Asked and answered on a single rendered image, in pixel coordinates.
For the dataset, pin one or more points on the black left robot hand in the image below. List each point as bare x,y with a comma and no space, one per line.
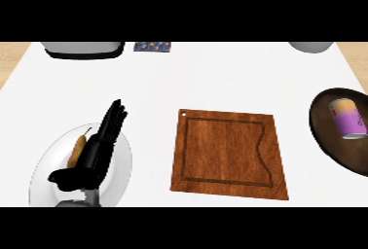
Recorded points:
100,142

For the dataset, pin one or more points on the brown wooden cutting board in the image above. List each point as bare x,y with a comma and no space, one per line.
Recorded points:
225,155

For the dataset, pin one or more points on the dark brown pan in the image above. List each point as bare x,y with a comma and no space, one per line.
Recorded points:
325,136

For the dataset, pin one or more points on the purple and orange can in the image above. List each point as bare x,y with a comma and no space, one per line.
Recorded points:
349,119

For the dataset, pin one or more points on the yellow-brown pear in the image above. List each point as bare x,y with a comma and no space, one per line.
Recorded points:
78,147

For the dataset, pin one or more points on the white round plate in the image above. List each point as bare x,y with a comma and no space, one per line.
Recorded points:
120,155

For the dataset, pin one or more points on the grey and black appliance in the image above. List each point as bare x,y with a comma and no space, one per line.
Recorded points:
81,48

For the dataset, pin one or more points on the dark blue patterned box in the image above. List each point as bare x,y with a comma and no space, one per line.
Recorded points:
152,46

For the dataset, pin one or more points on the grey round container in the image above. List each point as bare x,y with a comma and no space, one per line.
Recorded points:
310,46

